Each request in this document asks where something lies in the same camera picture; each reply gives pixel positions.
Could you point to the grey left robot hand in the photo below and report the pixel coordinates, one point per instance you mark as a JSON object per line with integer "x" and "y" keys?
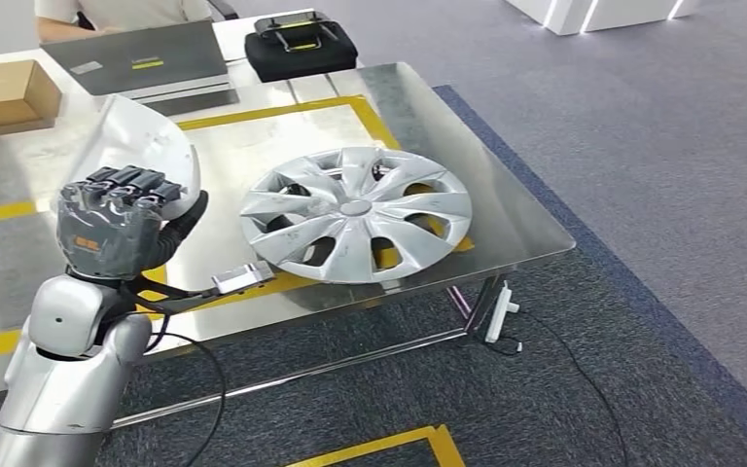
{"x": 122, "y": 180}

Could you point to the white curved panel part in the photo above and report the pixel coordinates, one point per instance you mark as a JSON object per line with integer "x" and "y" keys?
{"x": 141, "y": 138}

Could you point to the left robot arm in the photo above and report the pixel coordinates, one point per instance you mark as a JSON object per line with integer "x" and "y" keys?
{"x": 58, "y": 387}

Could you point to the person's forearm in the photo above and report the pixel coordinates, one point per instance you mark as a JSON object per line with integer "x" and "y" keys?
{"x": 64, "y": 29}

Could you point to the steel workbench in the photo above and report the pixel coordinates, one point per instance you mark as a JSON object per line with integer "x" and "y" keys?
{"x": 515, "y": 225}

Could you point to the clear plastic film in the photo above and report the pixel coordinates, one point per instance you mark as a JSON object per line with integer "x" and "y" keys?
{"x": 96, "y": 238}

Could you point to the grey laptop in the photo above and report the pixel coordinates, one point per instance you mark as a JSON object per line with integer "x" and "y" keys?
{"x": 135, "y": 58}

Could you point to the brown cardboard box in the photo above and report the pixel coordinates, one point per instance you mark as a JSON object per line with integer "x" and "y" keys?
{"x": 0, "y": 93}

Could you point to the person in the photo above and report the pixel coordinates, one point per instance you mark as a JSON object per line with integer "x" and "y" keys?
{"x": 141, "y": 11}

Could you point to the black chair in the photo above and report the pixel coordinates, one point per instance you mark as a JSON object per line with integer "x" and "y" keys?
{"x": 222, "y": 8}

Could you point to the black carrying case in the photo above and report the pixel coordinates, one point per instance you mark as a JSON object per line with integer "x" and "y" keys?
{"x": 302, "y": 61}

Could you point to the silver wheel hubcap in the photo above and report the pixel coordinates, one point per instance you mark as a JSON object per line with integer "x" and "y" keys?
{"x": 354, "y": 207}

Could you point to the white power strip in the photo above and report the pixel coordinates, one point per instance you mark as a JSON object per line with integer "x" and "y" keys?
{"x": 499, "y": 316}

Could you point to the black power plug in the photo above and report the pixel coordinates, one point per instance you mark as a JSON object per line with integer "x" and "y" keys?
{"x": 509, "y": 348}

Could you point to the white lit display plinth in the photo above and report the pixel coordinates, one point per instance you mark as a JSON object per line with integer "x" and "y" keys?
{"x": 605, "y": 13}

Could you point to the black camera bracket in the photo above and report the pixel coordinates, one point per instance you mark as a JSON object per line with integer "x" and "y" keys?
{"x": 154, "y": 298}

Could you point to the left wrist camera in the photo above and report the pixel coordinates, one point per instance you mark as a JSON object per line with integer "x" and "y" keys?
{"x": 241, "y": 278}

